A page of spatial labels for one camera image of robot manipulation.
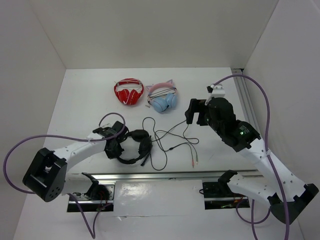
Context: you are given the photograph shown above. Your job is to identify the black headset with cable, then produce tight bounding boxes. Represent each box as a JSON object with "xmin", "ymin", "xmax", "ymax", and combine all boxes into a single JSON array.
[{"xmin": 116, "ymin": 116, "xmax": 200, "ymax": 171}]

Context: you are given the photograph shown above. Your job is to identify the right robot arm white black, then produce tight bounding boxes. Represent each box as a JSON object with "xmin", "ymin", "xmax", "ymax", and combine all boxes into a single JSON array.
[{"xmin": 184, "ymin": 85, "xmax": 319, "ymax": 223}]

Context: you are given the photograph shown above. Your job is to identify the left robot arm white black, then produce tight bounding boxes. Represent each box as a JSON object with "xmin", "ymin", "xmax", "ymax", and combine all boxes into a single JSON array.
[{"xmin": 22, "ymin": 121, "xmax": 128, "ymax": 202}]

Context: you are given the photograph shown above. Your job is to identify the blue pink cat-ear headphones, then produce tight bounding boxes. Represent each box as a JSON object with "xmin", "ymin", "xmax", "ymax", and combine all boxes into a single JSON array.
[{"xmin": 146, "ymin": 79, "xmax": 178, "ymax": 113}]

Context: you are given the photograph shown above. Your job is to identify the red headphones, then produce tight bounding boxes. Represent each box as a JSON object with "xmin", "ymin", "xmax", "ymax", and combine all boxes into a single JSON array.
[{"xmin": 113, "ymin": 78, "xmax": 144, "ymax": 106}]

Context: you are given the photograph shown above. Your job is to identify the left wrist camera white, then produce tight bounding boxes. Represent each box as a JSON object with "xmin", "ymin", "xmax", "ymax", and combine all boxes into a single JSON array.
[{"xmin": 99, "ymin": 123, "xmax": 112, "ymax": 129}]

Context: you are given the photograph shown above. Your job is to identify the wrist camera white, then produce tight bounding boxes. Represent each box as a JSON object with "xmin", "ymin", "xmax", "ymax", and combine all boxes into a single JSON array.
[
  {"xmin": 205, "ymin": 84, "xmax": 226, "ymax": 106},
  {"xmin": 99, "ymin": 123, "xmax": 112, "ymax": 129}
]

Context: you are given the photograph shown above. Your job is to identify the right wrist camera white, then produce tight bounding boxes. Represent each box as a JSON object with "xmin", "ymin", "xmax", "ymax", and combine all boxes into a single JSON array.
[{"xmin": 205, "ymin": 84, "xmax": 226, "ymax": 106}]

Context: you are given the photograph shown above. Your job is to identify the aluminium rail right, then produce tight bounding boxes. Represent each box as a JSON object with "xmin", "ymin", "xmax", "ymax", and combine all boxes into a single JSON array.
[{"xmin": 233, "ymin": 76, "xmax": 259, "ymax": 130}]

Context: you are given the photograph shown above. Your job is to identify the aluminium rail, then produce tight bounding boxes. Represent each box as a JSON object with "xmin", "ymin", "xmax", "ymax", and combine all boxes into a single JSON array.
[
  {"xmin": 54, "ymin": 170, "xmax": 273, "ymax": 202},
  {"xmin": 233, "ymin": 76, "xmax": 259, "ymax": 130}
]

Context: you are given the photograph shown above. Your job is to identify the aluminium rail front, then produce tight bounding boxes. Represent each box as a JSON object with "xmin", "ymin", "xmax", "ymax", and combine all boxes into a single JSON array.
[{"xmin": 54, "ymin": 170, "xmax": 273, "ymax": 202}]

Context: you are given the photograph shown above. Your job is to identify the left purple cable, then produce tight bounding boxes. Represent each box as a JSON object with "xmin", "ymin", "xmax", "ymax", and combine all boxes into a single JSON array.
[{"xmin": 4, "ymin": 112, "xmax": 127, "ymax": 240}]

